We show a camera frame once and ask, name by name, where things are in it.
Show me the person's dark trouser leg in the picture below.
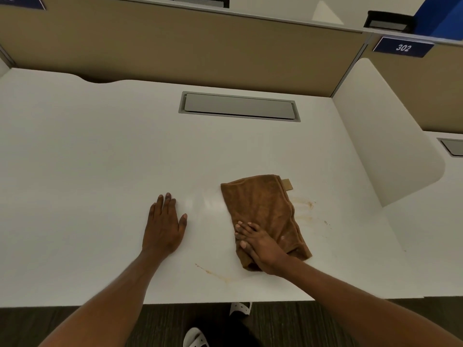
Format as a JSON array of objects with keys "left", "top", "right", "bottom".
[{"left": 188, "top": 314, "right": 262, "bottom": 347}]

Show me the person's left forearm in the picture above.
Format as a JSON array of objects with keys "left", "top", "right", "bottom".
[{"left": 38, "top": 248, "right": 171, "bottom": 347}]

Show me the person's left hand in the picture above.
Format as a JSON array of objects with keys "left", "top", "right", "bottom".
[{"left": 141, "top": 193, "right": 188, "bottom": 255}]

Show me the brown microfibre cloth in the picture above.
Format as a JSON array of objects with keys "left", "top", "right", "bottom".
[{"left": 220, "top": 174, "right": 313, "bottom": 271}]

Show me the person's right forearm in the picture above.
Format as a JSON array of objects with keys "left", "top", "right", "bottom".
[{"left": 278, "top": 255, "right": 463, "bottom": 347}]

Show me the white sandal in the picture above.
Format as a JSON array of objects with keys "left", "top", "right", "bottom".
[
  {"left": 182, "top": 327, "right": 212, "bottom": 347},
  {"left": 229, "top": 301, "right": 253, "bottom": 317}
]

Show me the grey desk cable flap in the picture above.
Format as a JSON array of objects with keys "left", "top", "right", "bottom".
[
  {"left": 436, "top": 137, "right": 463, "bottom": 158},
  {"left": 178, "top": 91, "right": 301, "bottom": 123}
]

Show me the beige partition panel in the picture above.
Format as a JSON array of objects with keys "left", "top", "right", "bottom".
[
  {"left": 361, "top": 32, "right": 463, "bottom": 135},
  {"left": 0, "top": 0, "right": 370, "bottom": 98}
]

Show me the blue board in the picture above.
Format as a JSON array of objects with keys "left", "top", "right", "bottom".
[{"left": 412, "top": 0, "right": 463, "bottom": 41}]

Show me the blue number sign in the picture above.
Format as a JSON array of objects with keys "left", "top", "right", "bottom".
[
  {"left": 372, "top": 36, "right": 435, "bottom": 58},
  {"left": 0, "top": 0, "right": 47, "bottom": 11}
]

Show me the white curved side divider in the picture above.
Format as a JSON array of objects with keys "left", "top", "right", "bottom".
[{"left": 332, "top": 58, "right": 446, "bottom": 208}]

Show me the person's right hand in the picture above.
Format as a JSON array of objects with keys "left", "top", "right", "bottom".
[{"left": 234, "top": 221, "right": 291, "bottom": 276}]

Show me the black desk tray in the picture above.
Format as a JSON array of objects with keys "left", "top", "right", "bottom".
[
  {"left": 363, "top": 10, "right": 415, "bottom": 33},
  {"left": 167, "top": 0, "right": 231, "bottom": 9}
]

